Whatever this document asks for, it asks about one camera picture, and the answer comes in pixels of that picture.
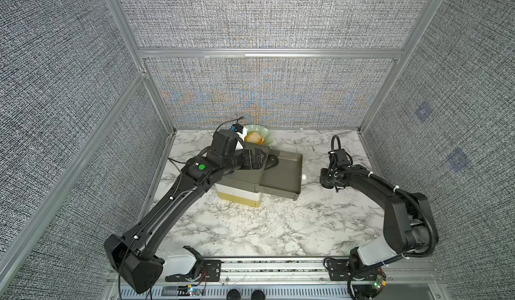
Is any three-drawer storage cabinet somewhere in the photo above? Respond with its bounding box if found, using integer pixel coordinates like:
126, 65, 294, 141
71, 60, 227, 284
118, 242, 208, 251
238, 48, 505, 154
214, 146, 282, 208

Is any grey top drawer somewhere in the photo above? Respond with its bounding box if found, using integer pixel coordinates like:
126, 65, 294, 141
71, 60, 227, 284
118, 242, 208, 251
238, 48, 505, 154
257, 149, 303, 201

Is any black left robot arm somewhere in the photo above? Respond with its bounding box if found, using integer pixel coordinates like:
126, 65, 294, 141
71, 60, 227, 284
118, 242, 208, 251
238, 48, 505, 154
103, 130, 270, 294

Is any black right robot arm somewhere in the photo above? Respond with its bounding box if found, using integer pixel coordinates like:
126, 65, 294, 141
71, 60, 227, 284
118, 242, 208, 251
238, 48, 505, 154
320, 148, 439, 277

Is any bread roll on plate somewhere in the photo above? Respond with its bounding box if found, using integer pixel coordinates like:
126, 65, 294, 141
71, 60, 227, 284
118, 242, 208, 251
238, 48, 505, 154
245, 132, 265, 144

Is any green glass plate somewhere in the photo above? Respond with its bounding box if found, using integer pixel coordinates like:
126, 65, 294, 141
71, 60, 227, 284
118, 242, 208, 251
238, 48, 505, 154
244, 124, 274, 146

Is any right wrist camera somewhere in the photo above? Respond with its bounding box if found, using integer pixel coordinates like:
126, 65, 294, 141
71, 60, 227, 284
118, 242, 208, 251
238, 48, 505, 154
329, 135, 354, 170

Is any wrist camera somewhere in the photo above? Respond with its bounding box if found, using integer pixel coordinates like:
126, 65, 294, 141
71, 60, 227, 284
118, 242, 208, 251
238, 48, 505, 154
329, 135, 354, 170
231, 123, 248, 140

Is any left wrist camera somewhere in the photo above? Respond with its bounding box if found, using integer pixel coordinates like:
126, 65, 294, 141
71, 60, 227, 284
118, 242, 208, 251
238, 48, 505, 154
231, 123, 248, 140

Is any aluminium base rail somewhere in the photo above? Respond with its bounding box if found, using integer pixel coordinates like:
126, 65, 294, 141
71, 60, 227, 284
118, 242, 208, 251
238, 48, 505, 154
156, 256, 443, 300

